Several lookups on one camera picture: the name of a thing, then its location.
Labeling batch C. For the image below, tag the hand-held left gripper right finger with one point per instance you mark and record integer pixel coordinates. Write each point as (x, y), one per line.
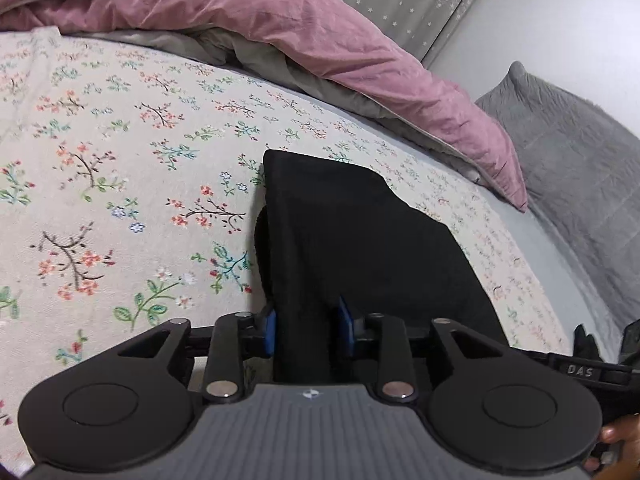
(345, 327)

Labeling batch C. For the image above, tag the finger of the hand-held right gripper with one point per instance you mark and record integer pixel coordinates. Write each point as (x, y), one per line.
(584, 341)

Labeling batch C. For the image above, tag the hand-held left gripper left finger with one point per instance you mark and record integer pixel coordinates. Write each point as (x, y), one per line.
(270, 332)

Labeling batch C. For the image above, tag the black pants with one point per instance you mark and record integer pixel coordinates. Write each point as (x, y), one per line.
(350, 230)

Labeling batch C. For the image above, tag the person's right hand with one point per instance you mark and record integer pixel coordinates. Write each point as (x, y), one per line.
(622, 432)

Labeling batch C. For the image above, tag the grey bed blanket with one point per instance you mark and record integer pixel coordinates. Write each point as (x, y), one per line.
(540, 260)

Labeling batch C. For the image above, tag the grey quilted pillow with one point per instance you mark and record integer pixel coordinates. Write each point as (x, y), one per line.
(580, 160)

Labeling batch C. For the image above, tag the floral bedsheet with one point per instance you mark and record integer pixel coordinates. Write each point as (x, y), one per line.
(125, 160)

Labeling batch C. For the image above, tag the pink duvet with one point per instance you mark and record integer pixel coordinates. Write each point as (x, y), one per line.
(250, 15)

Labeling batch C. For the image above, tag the grey star-patterned pillow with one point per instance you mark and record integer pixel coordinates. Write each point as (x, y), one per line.
(415, 0)

